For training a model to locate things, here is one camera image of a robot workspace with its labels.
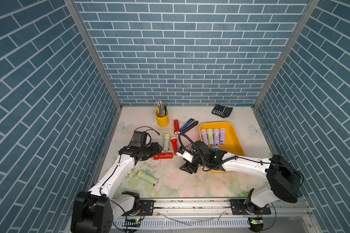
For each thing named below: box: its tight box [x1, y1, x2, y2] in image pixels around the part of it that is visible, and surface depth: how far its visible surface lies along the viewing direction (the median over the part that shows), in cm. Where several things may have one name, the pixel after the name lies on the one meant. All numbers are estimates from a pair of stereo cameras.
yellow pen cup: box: [155, 108, 170, 128], surface depth 105 cm
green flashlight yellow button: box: [206, 128, 215, 147], surface depth 101 cm
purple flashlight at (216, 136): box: [213, 128, 220, 146], surface depth 100 cm
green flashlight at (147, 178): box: [137, 170, 159, 186], surface depth 83 cm
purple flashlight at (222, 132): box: [219, 128, 227, 146], surface depth 101 cm
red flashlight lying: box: [153, 152, 174, 160], surface depth 93 cm
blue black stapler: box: [179, 118, 199, 134], surface depth 109 cm
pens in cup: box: [155, 99, 168, 117], surface depth 104 cm
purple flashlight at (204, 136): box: [200, 129, 209, 146], surface depth 100 cm
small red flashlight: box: [174, 119, 181, 135], surface depth 106 cm
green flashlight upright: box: [163, 133, 171, 152], surface depth 98 cm
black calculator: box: [211, 104, 233, 118], surface depth 118 cm
